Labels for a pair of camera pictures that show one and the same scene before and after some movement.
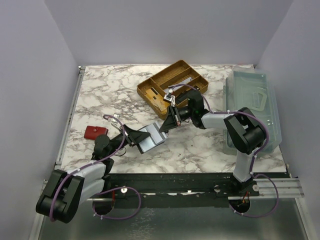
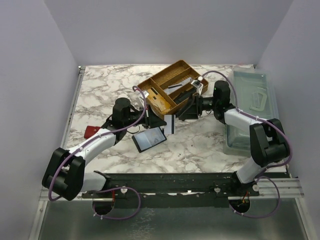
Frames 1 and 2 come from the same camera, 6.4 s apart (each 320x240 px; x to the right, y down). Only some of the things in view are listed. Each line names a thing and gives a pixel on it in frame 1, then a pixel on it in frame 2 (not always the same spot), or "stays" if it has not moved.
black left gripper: x=128 y=135 to x=149 y=118
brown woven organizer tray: x=177 y=80 stays
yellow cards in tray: x=158 y=100 stays
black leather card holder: x=156 y=138 stays
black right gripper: x=175 y=115 to x=195 y=107
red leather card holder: x=92 y=132 stays
